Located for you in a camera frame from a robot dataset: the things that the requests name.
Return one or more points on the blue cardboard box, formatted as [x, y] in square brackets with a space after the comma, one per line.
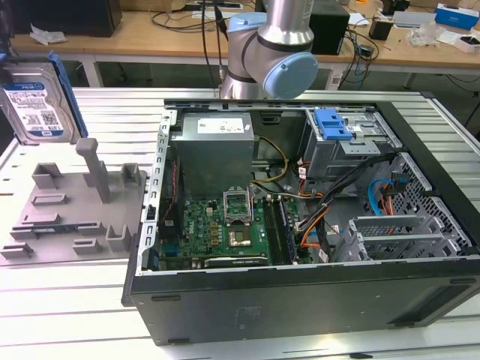
[457, 17]

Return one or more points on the clear plastic bags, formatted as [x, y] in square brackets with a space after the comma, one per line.
[423, 35]

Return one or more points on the wooden desk white legs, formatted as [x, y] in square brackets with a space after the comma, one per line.
[150, 41]

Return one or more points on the grey disk bay cage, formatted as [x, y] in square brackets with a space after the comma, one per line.
[442, 245]

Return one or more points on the grey optical drive cage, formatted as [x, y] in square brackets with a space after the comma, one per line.
[337, 161]

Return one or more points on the grey parts rack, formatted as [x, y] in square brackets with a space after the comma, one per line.
[67, 215]

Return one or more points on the black graphics card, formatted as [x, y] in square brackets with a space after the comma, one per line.
[236, 261]

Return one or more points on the black speaker box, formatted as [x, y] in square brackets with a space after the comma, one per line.
[330, 33]

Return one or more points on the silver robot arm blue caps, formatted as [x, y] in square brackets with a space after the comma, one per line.
[285, 30]

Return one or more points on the grey power supply unit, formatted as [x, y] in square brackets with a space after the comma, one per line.
[213, 157]

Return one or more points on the CPU socket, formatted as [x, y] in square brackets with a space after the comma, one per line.
[240, 239]

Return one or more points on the crumpled white plastic bag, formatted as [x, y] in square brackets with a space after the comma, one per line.
[47, 36]

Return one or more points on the black PC case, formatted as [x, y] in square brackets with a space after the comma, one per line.
[262, 311]

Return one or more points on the white box with phone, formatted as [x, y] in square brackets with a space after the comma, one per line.
[467, 44]

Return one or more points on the blue plastic drive latch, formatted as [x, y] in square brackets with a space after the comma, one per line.
[330, 123]

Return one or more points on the green motherboard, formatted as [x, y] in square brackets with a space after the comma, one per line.
[202, 225]

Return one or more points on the flat grey device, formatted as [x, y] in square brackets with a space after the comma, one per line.
[412, 18]

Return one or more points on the large black case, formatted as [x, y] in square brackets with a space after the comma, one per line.
[75, 15]

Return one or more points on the small black box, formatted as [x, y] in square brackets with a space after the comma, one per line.
[380, 30]

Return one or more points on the hard disk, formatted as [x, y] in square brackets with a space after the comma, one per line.
[33, 112]

